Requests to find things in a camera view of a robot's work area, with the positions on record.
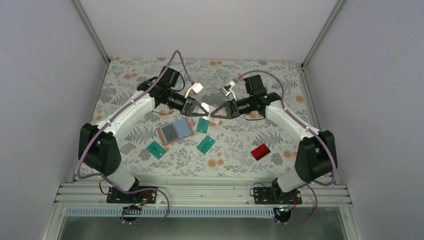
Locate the pale pink card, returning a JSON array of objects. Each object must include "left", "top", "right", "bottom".
[{"left": 202, "top": 102, "right": 220, "bottom": 125}]

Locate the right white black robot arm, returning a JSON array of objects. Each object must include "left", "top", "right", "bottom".
[{"left": 210, "top": 70, "right": 338, "bottom": 204}]

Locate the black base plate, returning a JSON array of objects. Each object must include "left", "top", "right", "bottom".
[
  {"left": 252, "top": 187, "right": 303, "bottom": 205},
  {"left": 106, "top": 186, "right": 158, "bottom": 205}
]

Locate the teal card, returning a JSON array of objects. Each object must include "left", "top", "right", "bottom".
[
  {"left": 196, "top": 135, "right": 216, "bottom": 155},
  {"left": 195, "top": 117, "right": 210, "bottom": 134},
  {"left": 146, "top": 141, "right": 167, "bottom": 160}
]

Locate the floral patterned table mat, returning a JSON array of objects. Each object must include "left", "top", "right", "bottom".
[{"left": 91, "top": 57, "right": 310, "bottom": 178}]

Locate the aluminium rail frame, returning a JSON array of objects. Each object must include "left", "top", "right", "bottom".
[{"left": 54, "top": 176, "right": 352, "bottom": 207}]

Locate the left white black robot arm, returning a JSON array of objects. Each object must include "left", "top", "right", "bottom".
[{"left": 75, "top": 66, "right": 209, "bottom": 203}]

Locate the red card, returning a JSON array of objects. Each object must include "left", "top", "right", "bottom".
[{"left": 250, "top": 143, "right": 271, "bottom": 161}]

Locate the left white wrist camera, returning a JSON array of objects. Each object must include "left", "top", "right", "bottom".
[{"left": 185, "top": 82, "right": 204, "bottom": 98}]

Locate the grey slotted cable duct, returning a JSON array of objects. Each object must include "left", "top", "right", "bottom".
[{"left": 64, "top": 206, "right": 275, "bottom": 219}]

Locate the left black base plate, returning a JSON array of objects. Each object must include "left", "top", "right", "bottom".
[{"left": 106, "top": 186, "right": 158, "bottom": 205}]

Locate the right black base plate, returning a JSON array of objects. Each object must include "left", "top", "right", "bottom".
[{"left": 252, "top": 187, "right": 303, "bottom": 205}]

